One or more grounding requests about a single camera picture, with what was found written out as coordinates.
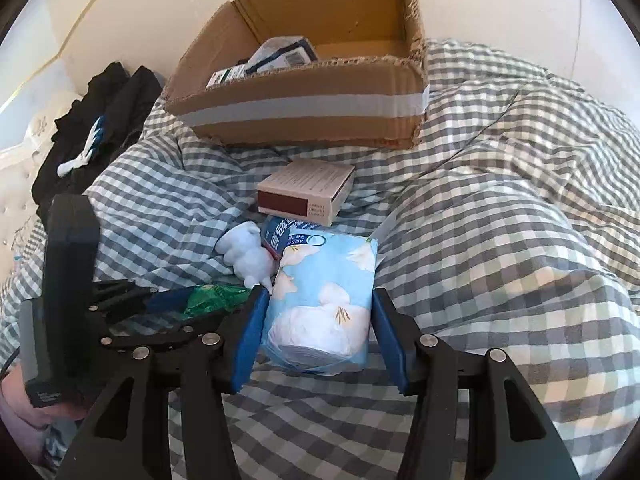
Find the white carved headboard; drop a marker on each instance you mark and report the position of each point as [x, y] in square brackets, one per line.
[20, 185]

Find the black clothing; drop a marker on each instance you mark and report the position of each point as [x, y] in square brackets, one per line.
[115, 120]

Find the pale blue floral tissue pack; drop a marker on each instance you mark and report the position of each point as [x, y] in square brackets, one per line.
[320, 310]

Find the green foil packet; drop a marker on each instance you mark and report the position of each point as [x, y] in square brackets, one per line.
[215, 297]

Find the brown cardboard box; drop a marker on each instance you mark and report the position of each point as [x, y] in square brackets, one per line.
[300, 110]

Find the clear bottle with blue label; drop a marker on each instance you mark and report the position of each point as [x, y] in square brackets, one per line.
[282, 237]

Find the translucent plastic strip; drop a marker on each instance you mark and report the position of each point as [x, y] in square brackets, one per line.
[386, 227]

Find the person's left hand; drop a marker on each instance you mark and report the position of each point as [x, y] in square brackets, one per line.
[30, 405]

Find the small brown and white carton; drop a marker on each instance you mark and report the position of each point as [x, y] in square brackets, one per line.
[310, 180]

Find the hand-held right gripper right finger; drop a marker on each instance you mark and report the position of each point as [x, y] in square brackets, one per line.
[387, 340]

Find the navy package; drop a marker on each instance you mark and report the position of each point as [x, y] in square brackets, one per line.
[287, 52]

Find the green and white box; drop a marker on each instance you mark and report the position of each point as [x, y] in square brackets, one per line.
[225, 76]

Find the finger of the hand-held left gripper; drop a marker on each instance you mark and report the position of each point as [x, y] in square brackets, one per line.
[120, 291]
[150, 335]

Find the grey checked blanket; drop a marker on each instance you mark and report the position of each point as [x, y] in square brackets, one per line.
[500, 210]

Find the small white toy figure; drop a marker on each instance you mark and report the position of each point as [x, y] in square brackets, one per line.
[247, 260]

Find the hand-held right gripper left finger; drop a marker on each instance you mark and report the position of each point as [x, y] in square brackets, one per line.
[250, 340]

